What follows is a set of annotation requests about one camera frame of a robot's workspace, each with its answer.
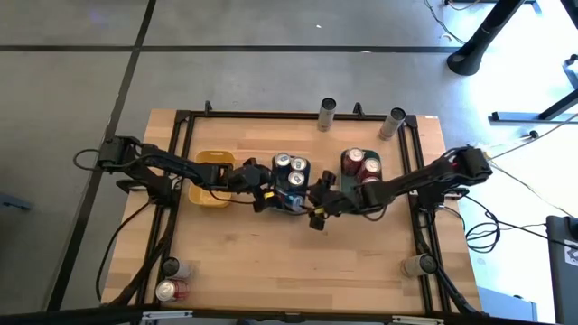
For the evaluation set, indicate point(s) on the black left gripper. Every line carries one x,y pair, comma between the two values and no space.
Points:
255,182

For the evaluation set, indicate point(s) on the black desk foot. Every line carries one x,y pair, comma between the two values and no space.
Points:
519,117

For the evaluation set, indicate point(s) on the tall white Celsius can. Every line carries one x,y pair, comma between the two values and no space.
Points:
175,267
419,264
392,124
326,115

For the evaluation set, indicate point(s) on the black metal rig frame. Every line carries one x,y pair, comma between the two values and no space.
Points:
262,115

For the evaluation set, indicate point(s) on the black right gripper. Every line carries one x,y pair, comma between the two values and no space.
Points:
338,201

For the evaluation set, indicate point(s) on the silver metal bracket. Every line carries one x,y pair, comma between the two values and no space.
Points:
167,314
417,320

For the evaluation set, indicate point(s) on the black desk leg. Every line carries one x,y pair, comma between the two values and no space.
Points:
478,43

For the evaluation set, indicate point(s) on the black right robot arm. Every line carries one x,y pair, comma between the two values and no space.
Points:
415,178

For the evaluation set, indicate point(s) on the green plastic bin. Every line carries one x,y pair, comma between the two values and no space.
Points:
345,180

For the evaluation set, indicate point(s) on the office chair base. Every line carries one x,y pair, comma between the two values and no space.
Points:
572,67

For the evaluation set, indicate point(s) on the dark blue plastic bin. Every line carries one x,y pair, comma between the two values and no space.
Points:
276,173

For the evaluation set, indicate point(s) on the blue-grey object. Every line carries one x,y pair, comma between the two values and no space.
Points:
11,201

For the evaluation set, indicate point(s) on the yellow plastic bin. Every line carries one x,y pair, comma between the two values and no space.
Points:
203,198

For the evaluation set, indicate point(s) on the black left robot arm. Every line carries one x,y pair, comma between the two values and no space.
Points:
180,167

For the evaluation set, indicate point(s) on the dark grey equipment case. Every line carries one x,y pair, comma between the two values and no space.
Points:
562,280

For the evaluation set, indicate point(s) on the grey box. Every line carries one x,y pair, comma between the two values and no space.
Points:
506,307

